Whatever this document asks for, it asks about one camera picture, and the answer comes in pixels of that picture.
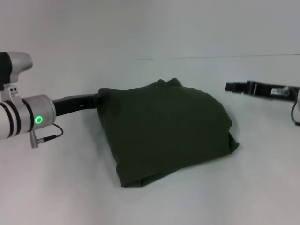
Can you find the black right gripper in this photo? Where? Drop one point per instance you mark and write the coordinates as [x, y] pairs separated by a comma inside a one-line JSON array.
[[269, 91]]

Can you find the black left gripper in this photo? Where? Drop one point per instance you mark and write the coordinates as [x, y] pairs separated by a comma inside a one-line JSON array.
[[75, 104]]

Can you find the dark green t-shirt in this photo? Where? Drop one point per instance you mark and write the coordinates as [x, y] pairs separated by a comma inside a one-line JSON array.
[[164, 131]]

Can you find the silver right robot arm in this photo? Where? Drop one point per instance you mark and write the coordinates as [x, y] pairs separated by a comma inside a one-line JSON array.
[[298, 96]]

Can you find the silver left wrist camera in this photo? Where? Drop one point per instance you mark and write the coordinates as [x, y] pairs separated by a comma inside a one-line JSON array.
[[14, 70]]

